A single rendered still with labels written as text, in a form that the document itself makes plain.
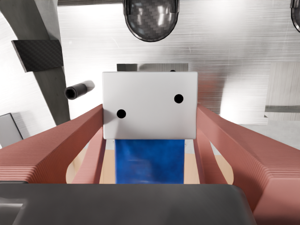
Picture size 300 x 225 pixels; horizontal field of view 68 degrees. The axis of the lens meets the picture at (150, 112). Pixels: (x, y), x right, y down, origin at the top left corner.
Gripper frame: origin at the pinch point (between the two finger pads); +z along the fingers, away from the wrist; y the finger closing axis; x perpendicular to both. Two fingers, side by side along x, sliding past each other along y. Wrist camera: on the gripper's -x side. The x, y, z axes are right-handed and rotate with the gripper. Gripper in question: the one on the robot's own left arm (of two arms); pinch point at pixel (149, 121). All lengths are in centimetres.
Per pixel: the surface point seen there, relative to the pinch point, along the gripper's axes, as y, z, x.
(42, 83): 10.9, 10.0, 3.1
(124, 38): 1.8, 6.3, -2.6
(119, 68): 2.4, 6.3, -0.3
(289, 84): -11.1, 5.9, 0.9
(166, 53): -1.2, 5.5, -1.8
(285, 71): -10.7, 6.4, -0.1
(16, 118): 13.9, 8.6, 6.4
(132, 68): 1.5, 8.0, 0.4
